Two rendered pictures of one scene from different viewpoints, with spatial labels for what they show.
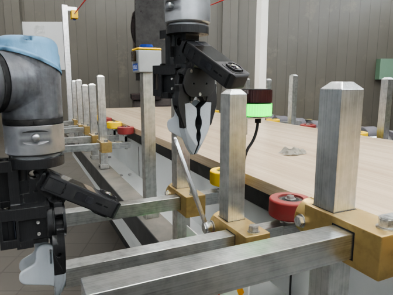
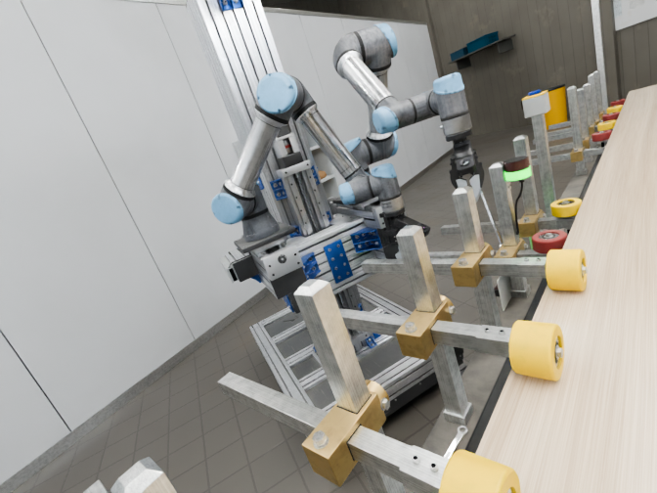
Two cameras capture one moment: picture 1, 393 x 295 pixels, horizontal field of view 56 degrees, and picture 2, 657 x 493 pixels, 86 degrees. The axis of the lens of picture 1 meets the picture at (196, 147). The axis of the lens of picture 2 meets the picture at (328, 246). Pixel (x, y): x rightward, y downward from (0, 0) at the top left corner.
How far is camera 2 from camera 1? 0.83 m
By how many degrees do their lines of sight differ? 69
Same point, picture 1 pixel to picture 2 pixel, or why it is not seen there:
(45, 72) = (383, 181)
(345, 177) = (467, 236)
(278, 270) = not seen: hidden behind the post
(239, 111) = (498, 178)
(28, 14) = not seen: outside the picture
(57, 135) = (394, 203)
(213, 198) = (550, 224)
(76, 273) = not seen: hidden behind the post
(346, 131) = (460, 214)
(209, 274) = (393, 266)
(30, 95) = (379, 191)
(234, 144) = (499, 199)
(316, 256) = (437, 269)
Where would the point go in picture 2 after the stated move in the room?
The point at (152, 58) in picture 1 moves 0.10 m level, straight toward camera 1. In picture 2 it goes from (535, 104) to (518, 112)
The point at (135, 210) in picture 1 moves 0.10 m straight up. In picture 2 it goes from (488, 229) to (482, 202)
